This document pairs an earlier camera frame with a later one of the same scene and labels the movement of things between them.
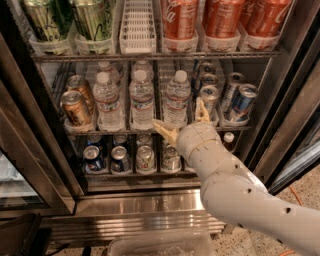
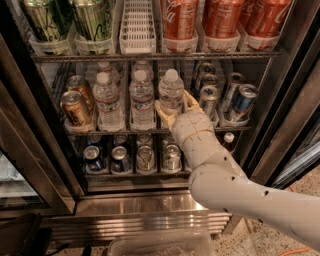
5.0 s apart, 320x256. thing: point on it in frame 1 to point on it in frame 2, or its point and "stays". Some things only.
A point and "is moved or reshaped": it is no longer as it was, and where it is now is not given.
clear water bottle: x=176 y=101 is moved or reshaped
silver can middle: x=209 y=79 stays
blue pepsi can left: x=93 y=161 stays
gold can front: x=74 y=109 stays
